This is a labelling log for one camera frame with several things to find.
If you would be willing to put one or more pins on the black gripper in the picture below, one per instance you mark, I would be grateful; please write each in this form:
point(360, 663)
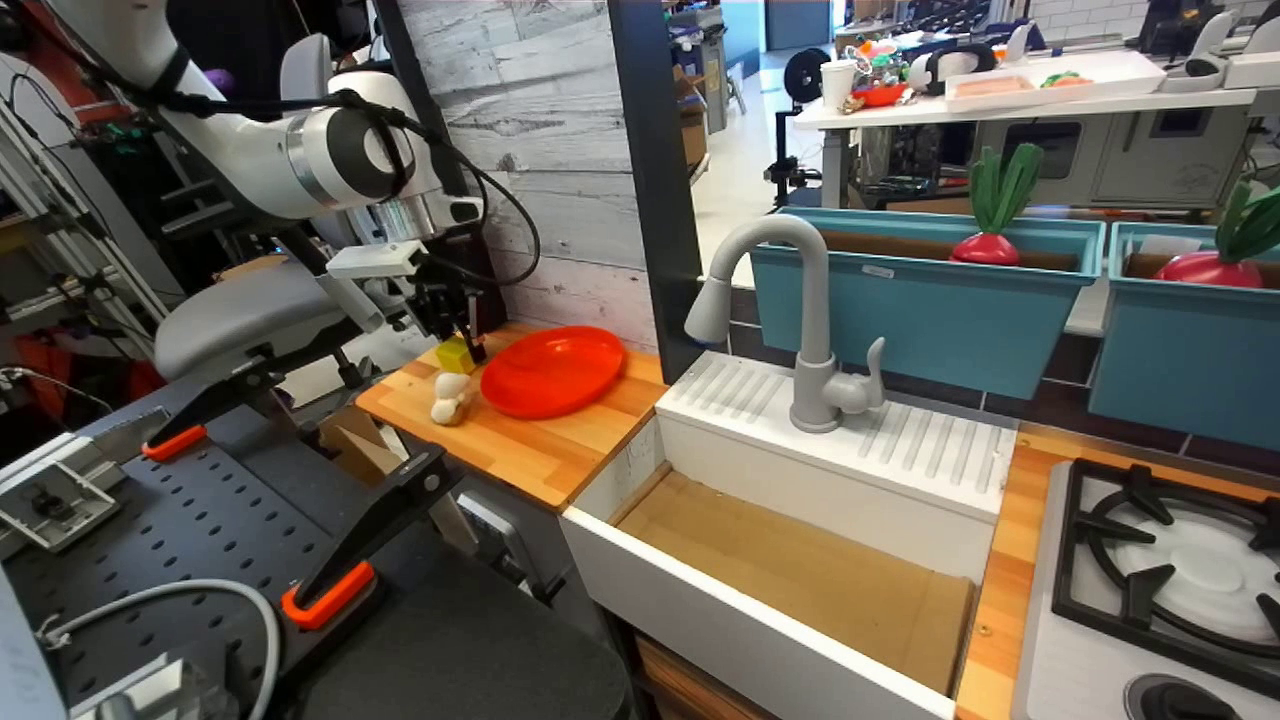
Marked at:
point(432, 282)

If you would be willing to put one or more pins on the small yellow block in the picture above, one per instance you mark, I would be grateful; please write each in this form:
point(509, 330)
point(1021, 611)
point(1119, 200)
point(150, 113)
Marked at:
point(453, 355)

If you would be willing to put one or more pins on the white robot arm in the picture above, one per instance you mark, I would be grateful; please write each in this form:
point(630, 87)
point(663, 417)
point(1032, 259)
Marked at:
point(267, 135)

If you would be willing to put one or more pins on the small white toy object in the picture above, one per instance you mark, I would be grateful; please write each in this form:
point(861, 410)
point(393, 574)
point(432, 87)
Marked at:
point(451, 398)

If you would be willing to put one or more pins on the round orange plate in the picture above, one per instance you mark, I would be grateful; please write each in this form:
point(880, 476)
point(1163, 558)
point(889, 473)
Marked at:
point(553, 370)

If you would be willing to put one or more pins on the dark grey table plate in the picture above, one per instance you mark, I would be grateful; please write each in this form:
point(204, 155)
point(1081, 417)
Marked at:
point(453, 654)

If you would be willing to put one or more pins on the wooden cutting board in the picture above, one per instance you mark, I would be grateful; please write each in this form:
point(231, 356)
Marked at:
point(533, 446)

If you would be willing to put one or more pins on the grey padded chair seat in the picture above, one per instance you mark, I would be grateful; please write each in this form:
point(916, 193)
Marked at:
point(241, 321)

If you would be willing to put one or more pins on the grey toy faucet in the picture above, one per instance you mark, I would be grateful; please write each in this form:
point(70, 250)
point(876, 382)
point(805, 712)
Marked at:
point(805, 345)

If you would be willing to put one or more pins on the black perforated mounting board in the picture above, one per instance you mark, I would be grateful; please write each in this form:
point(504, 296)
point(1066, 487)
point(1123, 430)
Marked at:
point(173, 546)

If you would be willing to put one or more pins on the white toy sink basin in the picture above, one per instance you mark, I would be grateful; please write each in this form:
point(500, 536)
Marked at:
point(802, 533)

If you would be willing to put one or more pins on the teal planter box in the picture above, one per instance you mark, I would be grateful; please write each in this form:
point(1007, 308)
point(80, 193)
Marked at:
point(1187, 345)
point(934, 300)

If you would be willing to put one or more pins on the red toy radish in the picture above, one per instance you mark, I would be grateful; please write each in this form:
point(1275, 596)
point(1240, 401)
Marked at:
point(1226, 244)
point(996, 204)

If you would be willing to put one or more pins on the white background table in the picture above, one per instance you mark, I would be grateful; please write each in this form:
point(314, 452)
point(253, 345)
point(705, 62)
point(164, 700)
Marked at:
point(1043, 101)

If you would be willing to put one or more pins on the toy stove with black grate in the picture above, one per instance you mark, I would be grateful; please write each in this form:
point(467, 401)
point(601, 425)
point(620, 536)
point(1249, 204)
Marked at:
point(1163, 603)

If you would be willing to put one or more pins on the black vertical post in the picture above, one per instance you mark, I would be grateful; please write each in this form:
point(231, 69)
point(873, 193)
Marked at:
point(663, 173)

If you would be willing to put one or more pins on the silver metal bracket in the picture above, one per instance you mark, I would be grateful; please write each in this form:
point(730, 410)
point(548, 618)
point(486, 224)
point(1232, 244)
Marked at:
point(56, 504)

